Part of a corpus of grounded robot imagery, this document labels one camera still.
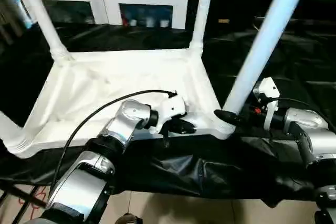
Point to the white plastic table top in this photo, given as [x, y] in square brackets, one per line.
[131, 72]

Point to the white plastic table leg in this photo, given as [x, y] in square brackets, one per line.
[262, 37]
[10, 129]
[202, 11]
[39, 11]

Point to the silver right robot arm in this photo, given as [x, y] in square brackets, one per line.
[309, 129]

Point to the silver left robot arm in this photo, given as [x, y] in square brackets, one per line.
[126, 119]

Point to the black plastic sheet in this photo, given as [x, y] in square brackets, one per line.
[288, 64]

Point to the tan tape piece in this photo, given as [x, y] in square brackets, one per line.
[223, 21]

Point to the dark shoe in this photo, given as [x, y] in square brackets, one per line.
[130, 219]

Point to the small white jar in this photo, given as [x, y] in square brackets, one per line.
[134, 22]
[164, 23]

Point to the long black pole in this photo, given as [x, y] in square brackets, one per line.
[315, 20]

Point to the red bottle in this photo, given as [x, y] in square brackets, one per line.
[125, 21]

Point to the black stand leg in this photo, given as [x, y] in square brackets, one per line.
[26, 197]

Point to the blue patterned roll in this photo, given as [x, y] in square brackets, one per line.
[22, 1]

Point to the grey metal stand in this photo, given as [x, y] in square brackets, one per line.
[8, 11]

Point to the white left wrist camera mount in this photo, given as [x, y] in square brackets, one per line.
[170, 106]

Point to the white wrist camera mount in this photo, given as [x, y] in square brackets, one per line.
[170, 106]
[267, 87]

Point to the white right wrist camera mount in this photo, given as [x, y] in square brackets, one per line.
[267, 87]

